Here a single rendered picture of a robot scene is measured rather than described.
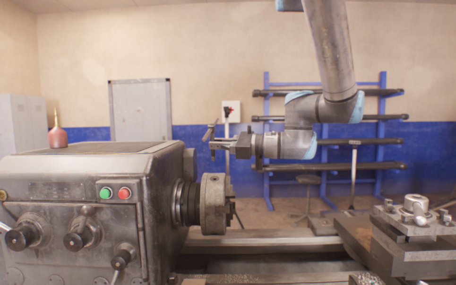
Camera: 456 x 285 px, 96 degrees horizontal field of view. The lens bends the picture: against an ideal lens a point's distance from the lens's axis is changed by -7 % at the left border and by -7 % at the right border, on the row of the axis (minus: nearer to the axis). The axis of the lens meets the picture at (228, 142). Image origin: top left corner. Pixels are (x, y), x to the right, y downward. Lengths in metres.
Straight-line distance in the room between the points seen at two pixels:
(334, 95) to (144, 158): 0.58
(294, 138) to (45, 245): 0.86
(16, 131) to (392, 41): 6.07
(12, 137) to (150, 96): 2.01
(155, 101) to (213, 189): 3.35
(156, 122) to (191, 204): 3.27
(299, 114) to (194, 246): 0.80
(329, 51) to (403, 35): 4.52
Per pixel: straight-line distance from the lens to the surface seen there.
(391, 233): 0.87
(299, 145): 0.73
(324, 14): 0.56
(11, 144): 4.16
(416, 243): 0.89
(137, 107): 4.20
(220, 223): 0.86
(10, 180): 0.96
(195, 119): 3.94
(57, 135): 1.06
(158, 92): 4.08
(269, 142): 0.73
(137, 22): 4.54
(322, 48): 0.59
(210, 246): 1.17
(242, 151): 0.72
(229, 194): 0.96
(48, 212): 0.88
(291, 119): 0.73
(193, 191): 0.89
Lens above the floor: 1.44
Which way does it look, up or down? 6 degrees down
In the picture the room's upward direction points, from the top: 1 degrees counter-clockwise
